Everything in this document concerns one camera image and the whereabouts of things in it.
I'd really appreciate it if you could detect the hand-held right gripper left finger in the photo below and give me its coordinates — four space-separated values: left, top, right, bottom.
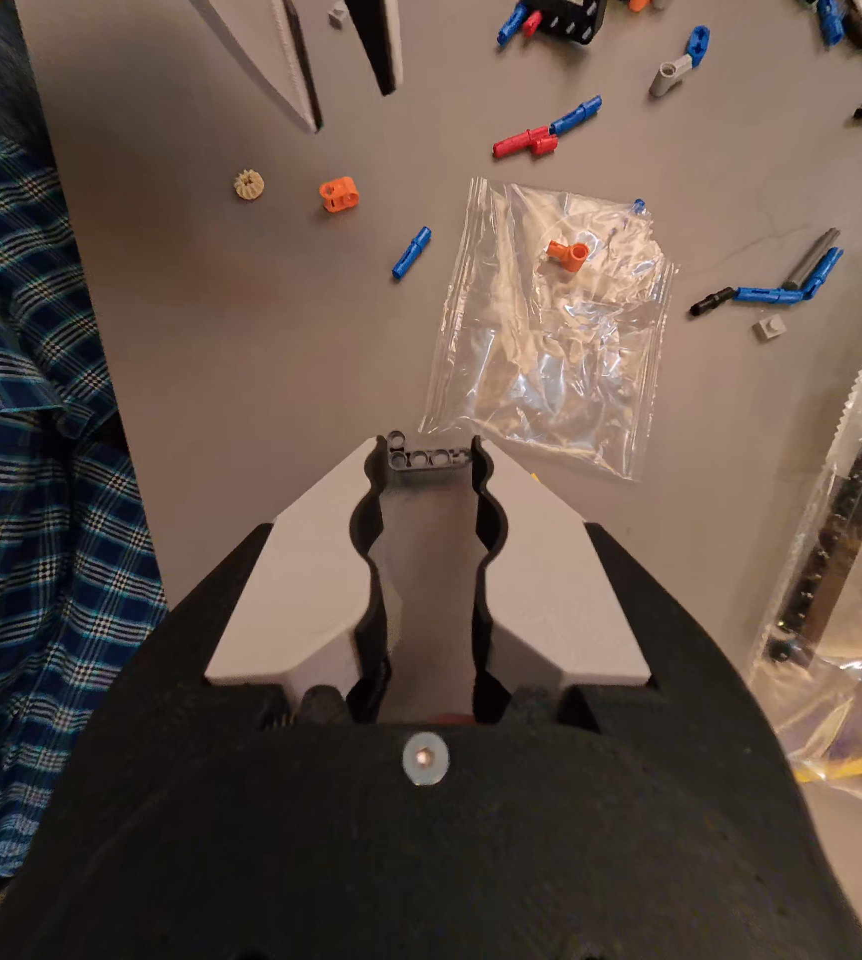
204 436 391 723

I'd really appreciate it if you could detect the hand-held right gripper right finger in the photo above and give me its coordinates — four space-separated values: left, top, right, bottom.
470 434 654 723

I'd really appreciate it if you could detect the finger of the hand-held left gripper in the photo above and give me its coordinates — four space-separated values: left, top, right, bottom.
198 0 324 135
344 0 406 97

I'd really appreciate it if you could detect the dark grey lego beam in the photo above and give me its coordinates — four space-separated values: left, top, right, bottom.
383 430 475 490

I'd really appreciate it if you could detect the red lego pin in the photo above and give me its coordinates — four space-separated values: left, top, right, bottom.
491 126 560 161

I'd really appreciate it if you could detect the black lego assembly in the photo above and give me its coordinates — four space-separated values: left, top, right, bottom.
496 0 657 48

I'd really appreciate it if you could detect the grey lego connector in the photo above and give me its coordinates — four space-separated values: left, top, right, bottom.
649 55 702 98

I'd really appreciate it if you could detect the thin yellow lego axle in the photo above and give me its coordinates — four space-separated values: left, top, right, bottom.
794 756 862 786

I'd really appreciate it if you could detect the dark grey lego axle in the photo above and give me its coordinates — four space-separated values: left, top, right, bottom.
781 228 841 291

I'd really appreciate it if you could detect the small clear zip bag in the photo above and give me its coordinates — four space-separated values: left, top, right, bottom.
419 177 678 482

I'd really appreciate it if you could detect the large clear plastic bag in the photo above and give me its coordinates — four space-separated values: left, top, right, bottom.
744 285 862 787

